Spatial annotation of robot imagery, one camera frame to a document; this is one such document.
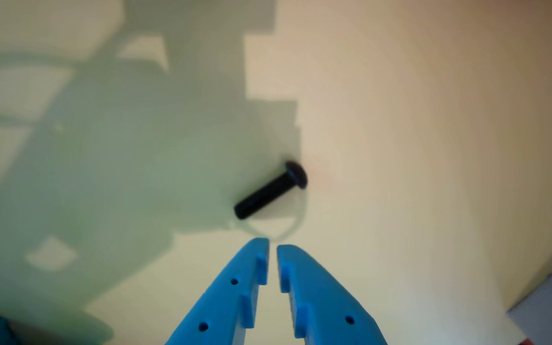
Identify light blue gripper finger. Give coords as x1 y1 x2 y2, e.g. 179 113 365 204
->
276 244 388 345
165 238 270 345

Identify black bolt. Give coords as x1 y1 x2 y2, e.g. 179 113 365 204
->
234 161 309 221

